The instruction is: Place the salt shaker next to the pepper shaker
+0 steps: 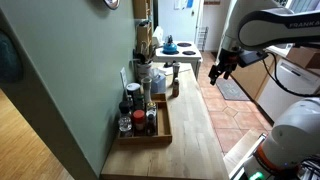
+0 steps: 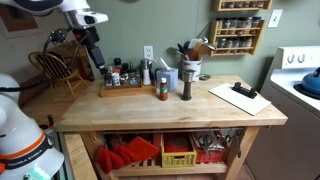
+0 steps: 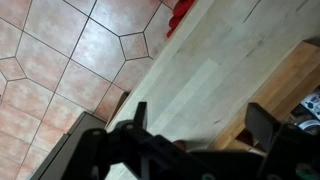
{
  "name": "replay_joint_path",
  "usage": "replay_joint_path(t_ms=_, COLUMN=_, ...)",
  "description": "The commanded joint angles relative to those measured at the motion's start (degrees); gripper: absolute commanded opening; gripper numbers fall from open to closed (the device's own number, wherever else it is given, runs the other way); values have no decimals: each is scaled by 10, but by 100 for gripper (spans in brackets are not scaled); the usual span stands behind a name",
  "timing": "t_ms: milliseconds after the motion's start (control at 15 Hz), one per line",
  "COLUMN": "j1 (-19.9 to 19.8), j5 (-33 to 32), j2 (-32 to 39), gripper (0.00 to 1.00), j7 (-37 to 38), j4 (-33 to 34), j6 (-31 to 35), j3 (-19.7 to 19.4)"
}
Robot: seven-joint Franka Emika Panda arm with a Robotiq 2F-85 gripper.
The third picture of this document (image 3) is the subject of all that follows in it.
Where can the red oven mitt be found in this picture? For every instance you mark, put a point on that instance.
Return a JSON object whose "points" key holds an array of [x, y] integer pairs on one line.
{"points": [[178, 13]]}

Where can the grey metal cabinet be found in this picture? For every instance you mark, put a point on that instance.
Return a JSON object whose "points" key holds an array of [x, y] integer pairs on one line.
{"points": [[63, 153]]}

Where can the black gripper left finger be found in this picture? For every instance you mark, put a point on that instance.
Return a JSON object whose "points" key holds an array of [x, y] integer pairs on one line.
{"points": [[140, 115]]}

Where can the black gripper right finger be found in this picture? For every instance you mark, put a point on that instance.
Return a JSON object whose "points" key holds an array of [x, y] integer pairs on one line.
{"points": [[261, 126]]}

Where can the wooden spice tray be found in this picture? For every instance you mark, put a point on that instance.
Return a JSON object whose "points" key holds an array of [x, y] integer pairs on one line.
{"points": [[266, 96]]}

